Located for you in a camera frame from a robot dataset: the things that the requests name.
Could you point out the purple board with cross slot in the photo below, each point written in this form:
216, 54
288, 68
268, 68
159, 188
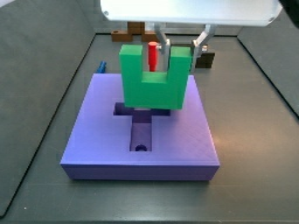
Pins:
99, 154

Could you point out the red hexagonal peg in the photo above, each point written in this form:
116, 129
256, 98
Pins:
152, 55

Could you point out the blue peg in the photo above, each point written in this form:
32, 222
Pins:
101, 67

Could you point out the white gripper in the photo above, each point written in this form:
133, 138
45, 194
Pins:
206, 12

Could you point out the brown T-shaped block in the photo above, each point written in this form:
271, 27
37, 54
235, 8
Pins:
135, 28

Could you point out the green U-shaped block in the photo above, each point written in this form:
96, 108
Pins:
153, 90

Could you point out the black fixture block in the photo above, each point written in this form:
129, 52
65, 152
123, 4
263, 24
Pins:
204, 57

